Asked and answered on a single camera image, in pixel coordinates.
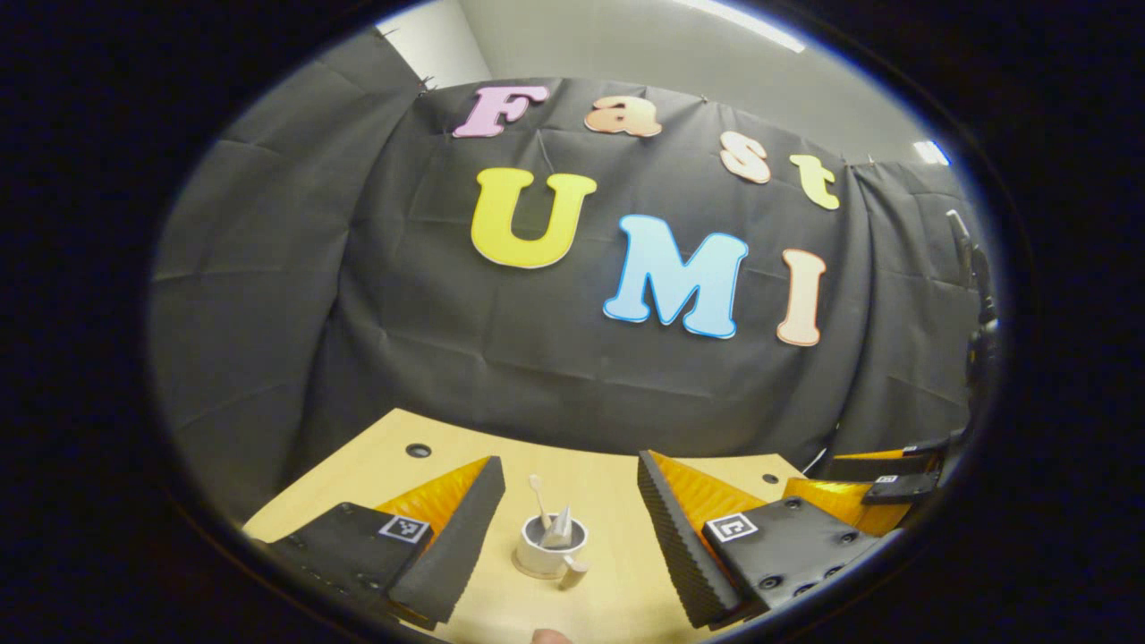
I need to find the light wooden desktop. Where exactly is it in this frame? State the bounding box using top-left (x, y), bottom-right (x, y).
top-left (242, 409), bottom-right (904, 644)

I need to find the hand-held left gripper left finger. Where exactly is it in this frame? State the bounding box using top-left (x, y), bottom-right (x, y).
top-left (268, 456), bottom-right (506, 627)

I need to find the black backdrop cloth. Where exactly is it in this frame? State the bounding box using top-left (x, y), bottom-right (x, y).
top-left (148, 31), bottom-right (994, 529)

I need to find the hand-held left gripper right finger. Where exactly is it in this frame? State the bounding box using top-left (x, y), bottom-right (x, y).
top-left (637, 450), bottom-right (900, 630)

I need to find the white toothpaste tube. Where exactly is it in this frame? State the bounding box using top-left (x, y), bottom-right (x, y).
top-left (540, 505), bottom-right (575, 548)

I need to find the white cup with wooden handle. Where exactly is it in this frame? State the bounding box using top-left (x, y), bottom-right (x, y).
top-left (513, 514), bottom-right (591, 591)

